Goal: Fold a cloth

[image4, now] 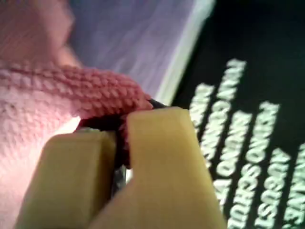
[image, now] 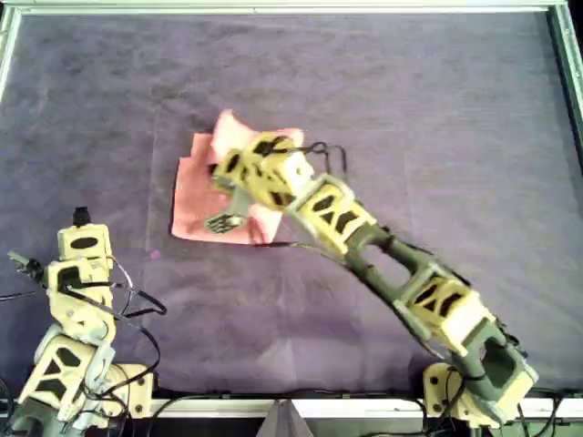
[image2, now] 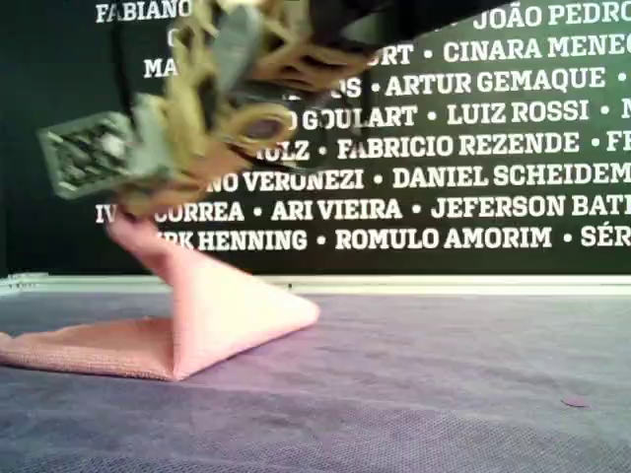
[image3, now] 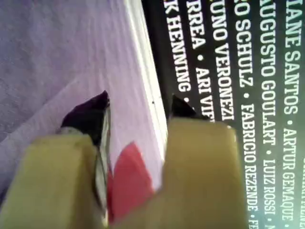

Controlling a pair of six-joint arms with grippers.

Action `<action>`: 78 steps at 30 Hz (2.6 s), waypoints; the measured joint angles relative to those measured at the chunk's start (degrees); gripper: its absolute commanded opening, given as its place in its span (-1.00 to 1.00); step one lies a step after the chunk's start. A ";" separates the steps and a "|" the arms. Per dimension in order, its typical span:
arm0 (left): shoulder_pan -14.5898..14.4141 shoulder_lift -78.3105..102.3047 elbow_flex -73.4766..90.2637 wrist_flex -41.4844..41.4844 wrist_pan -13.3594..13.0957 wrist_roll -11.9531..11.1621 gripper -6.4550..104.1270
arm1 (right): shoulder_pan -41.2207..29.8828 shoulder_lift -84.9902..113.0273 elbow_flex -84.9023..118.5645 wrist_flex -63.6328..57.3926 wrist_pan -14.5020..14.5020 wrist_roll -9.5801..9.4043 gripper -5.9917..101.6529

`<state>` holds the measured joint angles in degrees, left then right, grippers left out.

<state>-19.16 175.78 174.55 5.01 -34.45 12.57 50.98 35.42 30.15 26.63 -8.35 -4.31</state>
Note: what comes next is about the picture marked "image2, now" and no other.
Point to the purple mesh table cover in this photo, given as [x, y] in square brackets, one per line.
[394, 394]

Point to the beige and grey right arm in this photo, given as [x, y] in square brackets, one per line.
[305, 64]

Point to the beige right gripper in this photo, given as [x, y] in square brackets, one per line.
[207, 143]

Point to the small pink round sticker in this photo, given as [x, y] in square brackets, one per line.
[574, 402]

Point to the right wrist camera circuit board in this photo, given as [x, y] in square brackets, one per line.
[89, 153]

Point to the pink cloth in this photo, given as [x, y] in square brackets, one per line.
[197, 320]

